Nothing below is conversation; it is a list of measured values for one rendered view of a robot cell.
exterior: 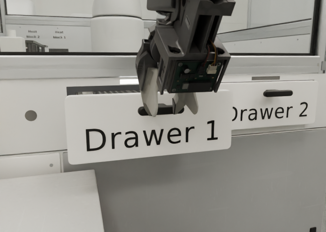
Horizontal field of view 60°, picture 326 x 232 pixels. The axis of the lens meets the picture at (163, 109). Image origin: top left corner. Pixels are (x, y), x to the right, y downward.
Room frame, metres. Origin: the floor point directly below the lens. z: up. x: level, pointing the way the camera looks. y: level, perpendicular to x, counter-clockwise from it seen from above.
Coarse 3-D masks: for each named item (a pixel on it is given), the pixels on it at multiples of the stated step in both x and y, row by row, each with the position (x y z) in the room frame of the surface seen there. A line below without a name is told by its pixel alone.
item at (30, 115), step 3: (27, 111) 0.54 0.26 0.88; (30, 111) 0.54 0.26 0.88; (33, 111) 0.54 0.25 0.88; (27, 114) 0.54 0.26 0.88; (30, 114) 0.54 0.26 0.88; (33, 114) 0.54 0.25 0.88; (36, 114) 0.54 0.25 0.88; (27, 117) 0.54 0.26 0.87; (30, 117) 0.54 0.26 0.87; (33, 117) 0.54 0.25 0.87; (36, 117) 0.54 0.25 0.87; (30, 120) 0.54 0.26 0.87; (33, 120) 0.54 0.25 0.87
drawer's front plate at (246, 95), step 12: (228, 84) 0.64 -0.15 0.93; (240, 84) 0.65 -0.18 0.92; (252, 84) 0.66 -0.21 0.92; (264, 84) 0.67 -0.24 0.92; (276, 84) 0.68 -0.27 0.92; (288, 84) 0.69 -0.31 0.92; (300, 84) 0.70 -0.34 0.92; (312, 84) 0.71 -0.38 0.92; (240, 96) 0.65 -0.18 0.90; (252, 96) 0.66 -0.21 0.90; (288, 96) 0.69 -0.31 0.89; (300, 96) 0.70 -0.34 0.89; (312, 96) 0.71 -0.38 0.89; (240, 108) 0.65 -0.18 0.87; (252, 108) 0.66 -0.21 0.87; (264, 108) 0.67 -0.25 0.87; (276, 108) 0.68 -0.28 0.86; (300, 108) 0.70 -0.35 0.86; (312, 108) 0.71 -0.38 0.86; (240, 120) 0.65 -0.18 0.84; (252, 120) 0.66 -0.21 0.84; (264, 120) 0.67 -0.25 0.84; (276, 120) 0.68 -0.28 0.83; (288, 120) 0.69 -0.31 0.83; (300, 120) 0.70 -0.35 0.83; (312, 120) 0.71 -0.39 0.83
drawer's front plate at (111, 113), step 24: (72, 96) 0.43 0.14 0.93; (96, 96) 0.44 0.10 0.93; (120, 96) 0.45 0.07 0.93; (168, 96) 0.47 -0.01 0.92; (216, 96) 0.50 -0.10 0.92; (72, 120) 0.43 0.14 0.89; (96, 120) 0.44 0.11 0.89; (120, 120) 0.45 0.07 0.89; (144, 120) 0.46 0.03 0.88; (168, 120) 0.47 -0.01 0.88; (192, 120) 0.49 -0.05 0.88; (216, 120) 0.50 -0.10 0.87; (72, 144) 0.43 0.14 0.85; (96, 144) 0.44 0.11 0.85; (120, 144) 0.45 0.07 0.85; (144, 144) 0.46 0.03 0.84; (168, 144) 0.47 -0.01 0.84; (192, 144) 0.49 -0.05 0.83; (216, 144) 0.50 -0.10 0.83
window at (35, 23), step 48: (0, 0) 0.54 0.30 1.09; (48, 0) 0.57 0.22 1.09; (96, 0) 0.59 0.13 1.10; (144, 0) 0.62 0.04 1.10; (240, 0) 0.69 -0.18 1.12; (288, 0) 0.72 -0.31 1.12; (0, 48) 0.54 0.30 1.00; (48, 48) 0.57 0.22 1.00; (96, 48) 0.59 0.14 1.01; (240, 48) 0.69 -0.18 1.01; (288, 48) 0.73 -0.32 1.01
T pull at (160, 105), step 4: (160, 104) 0.45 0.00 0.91; (164, 104) 0.45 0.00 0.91; (140, 108) 0.42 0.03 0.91; (144, 108) 0.42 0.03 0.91; (160, 108) 0.43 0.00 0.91; (164, 108) 0.43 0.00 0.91; (168, 108) 0.43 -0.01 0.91; (172, 108) 0.44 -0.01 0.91; (140, 112) 0.42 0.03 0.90; (144, 112) 0.42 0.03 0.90; (160, 112) 0.43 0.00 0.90; (164, 112) 0.43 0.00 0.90; (168, 112) 0.43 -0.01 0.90; (172, 112) 0.44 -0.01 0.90; (180, 112) 0.44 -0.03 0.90
